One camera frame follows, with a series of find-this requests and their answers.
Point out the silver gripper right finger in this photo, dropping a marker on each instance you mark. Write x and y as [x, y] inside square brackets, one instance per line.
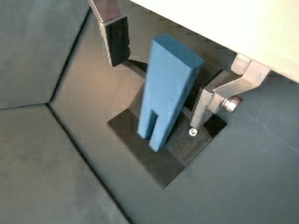
[220, 93]

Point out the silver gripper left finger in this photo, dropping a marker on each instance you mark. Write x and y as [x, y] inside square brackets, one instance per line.
[113, 29]

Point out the light blue double-square object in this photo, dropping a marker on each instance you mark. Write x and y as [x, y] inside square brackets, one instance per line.
[171, 73]

